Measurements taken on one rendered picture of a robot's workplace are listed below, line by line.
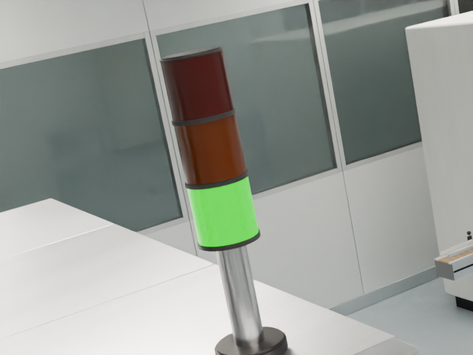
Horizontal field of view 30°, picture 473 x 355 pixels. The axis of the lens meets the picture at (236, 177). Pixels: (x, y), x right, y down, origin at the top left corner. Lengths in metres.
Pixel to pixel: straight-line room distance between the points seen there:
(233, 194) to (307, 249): 5.51
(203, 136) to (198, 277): 0.32
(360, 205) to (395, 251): 0.48
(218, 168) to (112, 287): 0.36
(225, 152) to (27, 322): 0.37
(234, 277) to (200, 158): 0.10
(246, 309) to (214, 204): 0.09
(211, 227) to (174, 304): 0.22
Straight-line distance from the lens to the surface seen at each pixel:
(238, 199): 0.68
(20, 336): 0.92
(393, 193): 6.55
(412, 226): 6.70
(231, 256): 0.70
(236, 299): 0.71
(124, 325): 0.87
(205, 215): 0.68
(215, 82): 0.66
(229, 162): 0.67
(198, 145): 0.67
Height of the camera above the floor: 2.39
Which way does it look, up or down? 12 degrees down
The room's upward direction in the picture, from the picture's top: 11 degrees counter-clockwise
